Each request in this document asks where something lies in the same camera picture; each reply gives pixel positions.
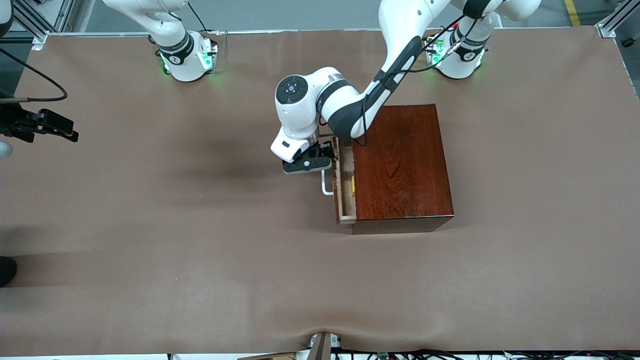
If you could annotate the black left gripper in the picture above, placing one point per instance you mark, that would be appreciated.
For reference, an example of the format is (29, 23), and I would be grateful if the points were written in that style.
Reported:
(325, 150)

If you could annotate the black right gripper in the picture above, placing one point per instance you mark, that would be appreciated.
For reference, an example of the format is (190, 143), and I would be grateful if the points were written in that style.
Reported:
(14, 123)

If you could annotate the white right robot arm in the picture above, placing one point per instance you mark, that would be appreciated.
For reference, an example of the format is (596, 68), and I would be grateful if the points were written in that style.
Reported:
(175, 55)

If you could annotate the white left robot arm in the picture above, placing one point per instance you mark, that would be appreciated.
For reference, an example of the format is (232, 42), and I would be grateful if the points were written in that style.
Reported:
(345, 107)

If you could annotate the dark brown wooden cabinet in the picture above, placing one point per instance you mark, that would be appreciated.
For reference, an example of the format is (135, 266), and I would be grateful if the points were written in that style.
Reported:
(405, 165)

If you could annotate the black round object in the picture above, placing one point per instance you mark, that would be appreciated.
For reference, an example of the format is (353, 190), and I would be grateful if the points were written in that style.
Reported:
(6, 271)

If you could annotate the brown paper table cover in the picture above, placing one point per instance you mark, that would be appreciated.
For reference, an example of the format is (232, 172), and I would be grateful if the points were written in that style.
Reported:
(200, 240)

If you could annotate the brown cardboard piece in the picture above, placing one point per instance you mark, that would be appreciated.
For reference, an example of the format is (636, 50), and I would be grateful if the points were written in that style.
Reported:
(270, 357)

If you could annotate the yellow floor tape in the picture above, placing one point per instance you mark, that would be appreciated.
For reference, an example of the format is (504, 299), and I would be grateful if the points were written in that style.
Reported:
(571, 11)

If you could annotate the small black round knob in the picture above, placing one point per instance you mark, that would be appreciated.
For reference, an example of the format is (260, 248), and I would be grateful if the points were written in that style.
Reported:
(628, 43)

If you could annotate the aluminium table edge rail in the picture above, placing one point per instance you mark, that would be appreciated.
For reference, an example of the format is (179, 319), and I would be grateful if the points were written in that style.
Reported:
(40, 42)

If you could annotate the aluminium frame profile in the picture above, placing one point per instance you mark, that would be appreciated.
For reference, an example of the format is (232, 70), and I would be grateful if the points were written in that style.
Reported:
(62, 12)
(612, 20)

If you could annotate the small metal bracket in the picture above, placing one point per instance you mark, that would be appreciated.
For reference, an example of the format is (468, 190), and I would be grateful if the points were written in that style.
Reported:
(336, 341)

